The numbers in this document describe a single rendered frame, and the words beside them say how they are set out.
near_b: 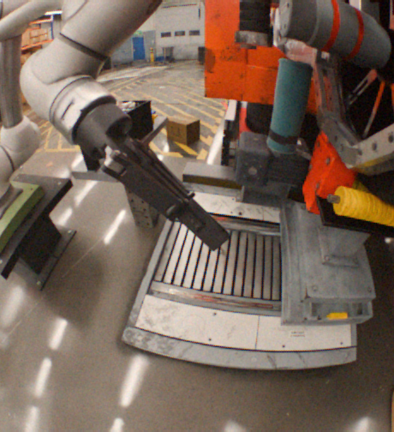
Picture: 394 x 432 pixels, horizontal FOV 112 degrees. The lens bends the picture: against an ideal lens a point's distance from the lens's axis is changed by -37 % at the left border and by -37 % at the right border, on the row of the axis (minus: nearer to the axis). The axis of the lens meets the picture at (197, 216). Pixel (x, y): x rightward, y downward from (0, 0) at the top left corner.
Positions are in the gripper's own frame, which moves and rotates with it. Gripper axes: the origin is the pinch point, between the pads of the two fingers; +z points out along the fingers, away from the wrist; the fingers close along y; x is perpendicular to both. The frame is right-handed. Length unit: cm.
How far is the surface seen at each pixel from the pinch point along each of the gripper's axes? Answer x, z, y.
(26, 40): -116, -1013, -518
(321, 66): 51, -3, -30
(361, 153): 27.1, 11.2, -4.8
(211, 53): 35, -34, -52
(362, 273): 19, 57, -22
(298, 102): 31.1, -0.3, -22.8
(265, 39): 21.0, -10.9, 5.1
